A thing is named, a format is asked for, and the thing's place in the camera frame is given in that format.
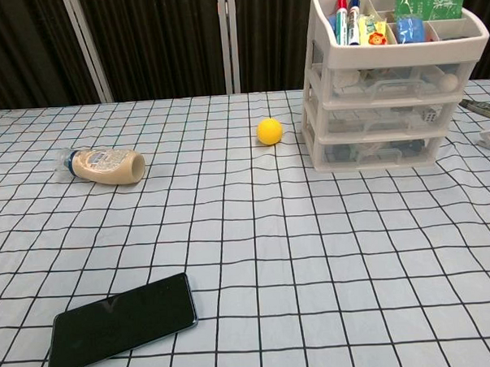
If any clear bottom drawer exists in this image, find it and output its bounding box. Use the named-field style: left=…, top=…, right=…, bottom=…
left=314, top=136, right=444, bottom=170

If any mayonnaise squeeze bottle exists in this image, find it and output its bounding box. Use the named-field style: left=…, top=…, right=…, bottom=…
left=54, top=145, right=147, bottom=188

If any small white ball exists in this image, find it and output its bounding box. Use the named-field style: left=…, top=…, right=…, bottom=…
left=439, top=72, right=460, bottom=93

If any black smartphone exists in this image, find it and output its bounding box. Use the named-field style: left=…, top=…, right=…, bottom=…
left=42, top=271, right=201, bottom=367

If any black folding screen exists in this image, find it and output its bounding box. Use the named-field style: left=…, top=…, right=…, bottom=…
left=0, top=0, right=490, bottom=110

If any white crumpled tissue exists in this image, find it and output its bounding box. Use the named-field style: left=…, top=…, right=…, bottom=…
left=332, top=71, right=362, bottom=89

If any green tea packet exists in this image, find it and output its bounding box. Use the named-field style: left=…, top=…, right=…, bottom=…
left=395, top=0, right=470, bottom=23

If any blue cap marker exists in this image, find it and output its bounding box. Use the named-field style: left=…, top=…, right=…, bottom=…
left=345, top=0, right=364, bottom=46

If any blue plastic packet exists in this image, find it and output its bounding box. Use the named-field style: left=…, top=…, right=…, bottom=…
left=395, top=15, right=427, bottom=45

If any blue checkered tablecloth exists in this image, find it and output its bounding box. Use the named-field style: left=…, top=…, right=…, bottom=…
left=0, top=79, right=490, bottom=367

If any yellow ball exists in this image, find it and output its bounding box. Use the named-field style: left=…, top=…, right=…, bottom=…
left=256, top=117, right=284, bottom=146

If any red cap marker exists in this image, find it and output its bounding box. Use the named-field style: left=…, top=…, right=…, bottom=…
left=333, top=0, right=350, bottom=46

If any yellow snack packet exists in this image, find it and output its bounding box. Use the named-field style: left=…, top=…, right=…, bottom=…
left=358, top=14, right=388, bottom=48

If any clear drawer with white ball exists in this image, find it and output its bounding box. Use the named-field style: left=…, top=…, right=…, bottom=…
left=312, top=59, right=470, bottom=103

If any white plastic drawer organizer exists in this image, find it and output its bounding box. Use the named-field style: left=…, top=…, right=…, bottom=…
left=296, top=0, right=490, bottom=174

